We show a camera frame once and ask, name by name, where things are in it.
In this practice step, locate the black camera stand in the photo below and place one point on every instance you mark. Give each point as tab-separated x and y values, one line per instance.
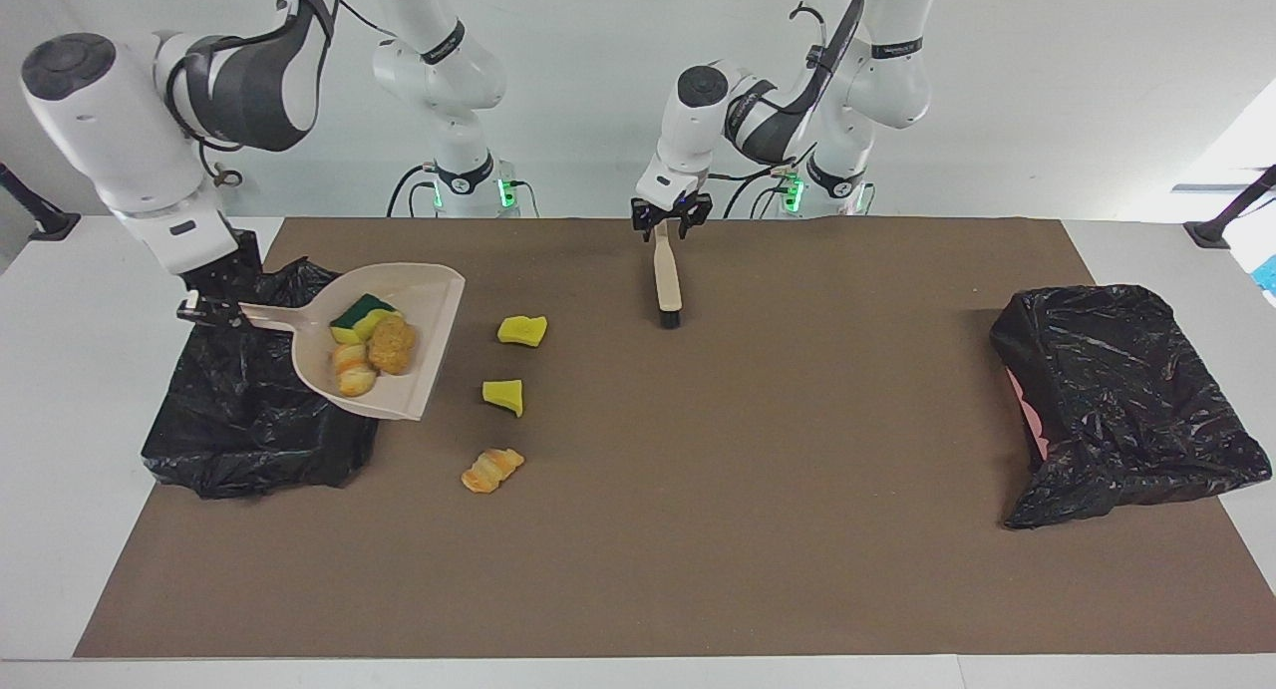
55	228
1211	235

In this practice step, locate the light blue object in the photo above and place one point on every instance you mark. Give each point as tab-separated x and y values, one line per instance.
1269	272

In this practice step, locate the yellow sponge with green pad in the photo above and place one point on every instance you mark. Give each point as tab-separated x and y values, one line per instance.
354	315

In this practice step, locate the small yellow sponge piece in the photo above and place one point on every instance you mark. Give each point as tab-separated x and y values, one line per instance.
503	395

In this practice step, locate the large yellow sponge piece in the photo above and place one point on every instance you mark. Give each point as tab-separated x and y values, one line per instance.
522	331

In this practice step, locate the beige plastic dustpan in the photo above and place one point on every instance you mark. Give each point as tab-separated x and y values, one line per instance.
439	300

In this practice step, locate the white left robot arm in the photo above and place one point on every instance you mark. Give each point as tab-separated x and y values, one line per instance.
887	81

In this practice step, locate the black bag-lined trash bin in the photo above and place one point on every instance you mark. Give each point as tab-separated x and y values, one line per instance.
249	440

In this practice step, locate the orange striped croissant piece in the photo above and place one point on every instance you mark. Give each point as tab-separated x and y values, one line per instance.
354	375
490	472

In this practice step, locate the brown breaded nugget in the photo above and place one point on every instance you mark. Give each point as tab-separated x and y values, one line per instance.
392	345

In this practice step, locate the black bag-lined pink bin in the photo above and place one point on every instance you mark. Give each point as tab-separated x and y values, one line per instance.
1116	400

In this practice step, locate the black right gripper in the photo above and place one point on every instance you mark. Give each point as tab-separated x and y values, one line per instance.
234	268

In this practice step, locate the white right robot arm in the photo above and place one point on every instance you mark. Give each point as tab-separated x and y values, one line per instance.
100	131

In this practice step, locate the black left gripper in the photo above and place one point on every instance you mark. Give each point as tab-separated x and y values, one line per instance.
673	204

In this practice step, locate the beige brush with black bristles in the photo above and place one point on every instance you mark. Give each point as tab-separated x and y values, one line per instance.
668	280

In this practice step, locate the brown paper table mat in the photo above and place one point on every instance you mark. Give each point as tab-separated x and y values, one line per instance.
797	569

